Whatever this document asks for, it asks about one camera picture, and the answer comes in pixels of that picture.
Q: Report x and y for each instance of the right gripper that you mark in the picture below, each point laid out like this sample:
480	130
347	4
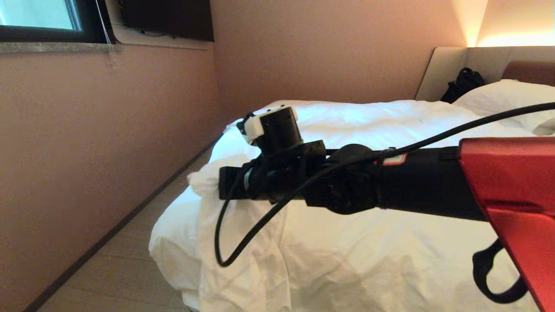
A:
260	184

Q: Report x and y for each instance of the white duvet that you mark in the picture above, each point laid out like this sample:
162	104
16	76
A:
347	260

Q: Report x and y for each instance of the beige padded headboard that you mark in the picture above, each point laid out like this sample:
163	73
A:
442	69

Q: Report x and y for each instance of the black bag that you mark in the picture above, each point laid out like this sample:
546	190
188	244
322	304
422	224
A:
464	84

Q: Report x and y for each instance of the grey stone window sill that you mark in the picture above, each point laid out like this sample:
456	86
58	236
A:
52	47

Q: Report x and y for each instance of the white pillow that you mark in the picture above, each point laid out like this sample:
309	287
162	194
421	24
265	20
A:
507	96

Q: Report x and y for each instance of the brown headboard panel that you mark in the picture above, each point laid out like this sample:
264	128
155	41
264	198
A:
533	71

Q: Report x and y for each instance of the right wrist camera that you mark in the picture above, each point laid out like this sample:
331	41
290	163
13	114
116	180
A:
277	128

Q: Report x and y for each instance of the dark wall television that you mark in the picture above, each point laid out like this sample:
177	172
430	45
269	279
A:
169	17

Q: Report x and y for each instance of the window with dark frame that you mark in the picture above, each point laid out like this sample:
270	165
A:
39	15

